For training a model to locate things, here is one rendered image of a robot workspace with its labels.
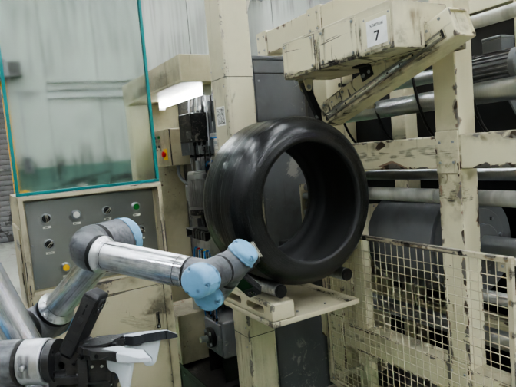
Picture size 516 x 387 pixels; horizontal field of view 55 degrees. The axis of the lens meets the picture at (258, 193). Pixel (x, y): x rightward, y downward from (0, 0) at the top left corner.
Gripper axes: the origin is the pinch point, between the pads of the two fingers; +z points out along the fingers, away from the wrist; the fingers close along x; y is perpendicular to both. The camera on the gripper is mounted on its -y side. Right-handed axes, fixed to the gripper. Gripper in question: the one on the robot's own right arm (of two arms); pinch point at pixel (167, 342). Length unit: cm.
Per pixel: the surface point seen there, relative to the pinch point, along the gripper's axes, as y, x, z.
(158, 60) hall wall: -372, -944, -265
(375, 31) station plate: -75, -76, 50
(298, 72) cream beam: -74, -111, 25
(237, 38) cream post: -89, -107, 3
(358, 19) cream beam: -81, -81, 46
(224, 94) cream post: -68, -108, -4
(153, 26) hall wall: -442, -933, -269
